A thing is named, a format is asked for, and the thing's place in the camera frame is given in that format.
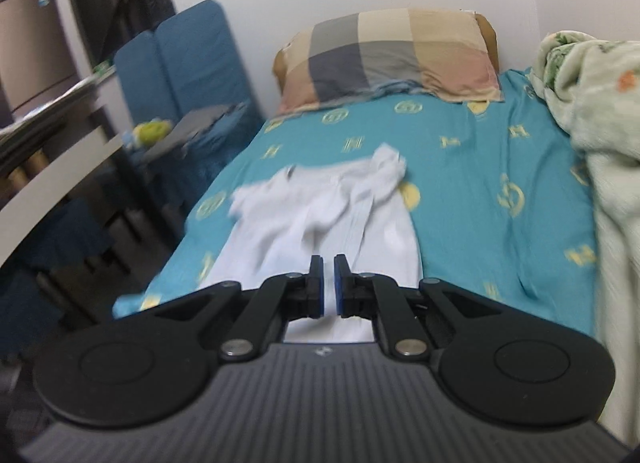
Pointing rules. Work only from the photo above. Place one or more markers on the green plush toy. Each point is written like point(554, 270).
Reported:
point(147, 134)

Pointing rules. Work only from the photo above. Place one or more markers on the green fleece blanket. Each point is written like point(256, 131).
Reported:
point(591, 88)

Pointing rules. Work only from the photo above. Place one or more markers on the white desk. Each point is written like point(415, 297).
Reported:
point(40, 195)

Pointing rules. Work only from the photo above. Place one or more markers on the checkered pillow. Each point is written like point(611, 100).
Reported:
point(449, 54)

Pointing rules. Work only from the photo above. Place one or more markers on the grey cloth on chair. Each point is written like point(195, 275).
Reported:
point(200, 125)

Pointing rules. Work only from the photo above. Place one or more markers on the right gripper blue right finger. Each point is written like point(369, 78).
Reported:
point(381, 300)

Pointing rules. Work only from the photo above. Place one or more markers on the cardboard box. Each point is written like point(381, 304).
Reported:
point(36, 63)

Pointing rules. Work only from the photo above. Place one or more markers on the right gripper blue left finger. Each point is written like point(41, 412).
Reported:
point(269, 309)

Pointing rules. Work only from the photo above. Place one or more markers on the teal patterned bed sheet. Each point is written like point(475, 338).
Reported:
point(498, 198)

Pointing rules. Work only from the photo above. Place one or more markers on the white t-shirt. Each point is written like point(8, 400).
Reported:
point(352, 208)

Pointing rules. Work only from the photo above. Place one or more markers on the blue covered chair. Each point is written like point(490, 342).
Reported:
point(190, 66)

